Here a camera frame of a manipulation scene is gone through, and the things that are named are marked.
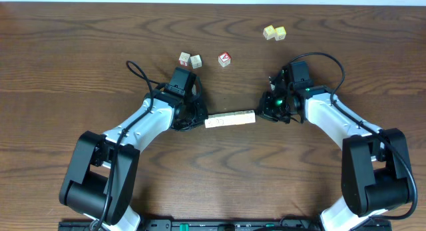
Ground white block yellow side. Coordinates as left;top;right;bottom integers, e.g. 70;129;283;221
234;111;246;125

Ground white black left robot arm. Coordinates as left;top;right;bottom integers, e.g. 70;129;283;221
59;90;207;230

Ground white block green side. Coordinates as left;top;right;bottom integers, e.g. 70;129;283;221
223;113;235;126

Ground white block brown circle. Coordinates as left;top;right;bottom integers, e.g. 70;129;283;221
244;110;256;123

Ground pale yellow wooden block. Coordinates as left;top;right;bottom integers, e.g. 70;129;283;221
263;25;276;40

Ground white block cat drawing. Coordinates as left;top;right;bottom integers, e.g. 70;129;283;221
204;115;215;128

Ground white wooden block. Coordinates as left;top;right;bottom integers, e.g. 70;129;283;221
190;55;202;69

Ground red letter wooden block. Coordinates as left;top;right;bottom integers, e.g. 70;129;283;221
218;52;232;67

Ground white block red side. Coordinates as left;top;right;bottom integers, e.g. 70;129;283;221
178;52;190;67

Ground white block blue side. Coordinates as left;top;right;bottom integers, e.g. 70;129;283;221
212;114;226;127

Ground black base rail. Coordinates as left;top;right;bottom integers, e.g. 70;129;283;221
58;218;392;231

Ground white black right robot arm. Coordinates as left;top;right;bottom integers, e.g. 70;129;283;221
258;83;418;230

